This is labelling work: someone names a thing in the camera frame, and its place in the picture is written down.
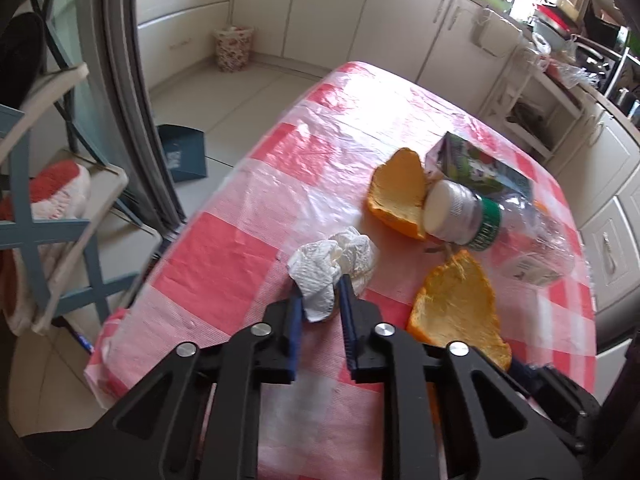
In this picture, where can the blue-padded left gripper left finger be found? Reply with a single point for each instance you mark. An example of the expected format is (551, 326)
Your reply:
(196, 414)

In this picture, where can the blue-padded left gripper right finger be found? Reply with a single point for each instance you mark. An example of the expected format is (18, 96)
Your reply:
(448, 412)

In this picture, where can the large orange peel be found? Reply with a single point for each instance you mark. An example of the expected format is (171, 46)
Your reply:
(456, 302)

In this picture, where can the clear plastic bottle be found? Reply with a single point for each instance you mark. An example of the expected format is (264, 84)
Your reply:
(524, 243)

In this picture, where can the white tissue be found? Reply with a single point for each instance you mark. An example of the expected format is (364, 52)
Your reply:
(317, 267)

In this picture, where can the green juice carton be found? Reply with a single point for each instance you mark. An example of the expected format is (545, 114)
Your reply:
(458, 160)

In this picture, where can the red white checkered tablecloth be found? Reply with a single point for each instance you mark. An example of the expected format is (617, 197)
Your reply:
(306, 180)

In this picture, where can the white drawer cabinet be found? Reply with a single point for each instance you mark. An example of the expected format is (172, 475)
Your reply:
(592, 165)

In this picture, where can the blue folding chair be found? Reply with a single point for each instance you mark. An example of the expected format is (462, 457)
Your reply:
(50, 253)

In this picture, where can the blue dustpan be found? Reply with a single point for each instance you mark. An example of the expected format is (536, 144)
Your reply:
(184, 150)

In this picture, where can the white storage rack shelf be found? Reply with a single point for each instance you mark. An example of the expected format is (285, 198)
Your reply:
(530, 108)

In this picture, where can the floral fabric basket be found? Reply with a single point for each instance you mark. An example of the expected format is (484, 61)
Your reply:
(232, 47)

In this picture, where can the white lower cabinets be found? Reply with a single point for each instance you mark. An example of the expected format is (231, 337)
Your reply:
(431, 42)

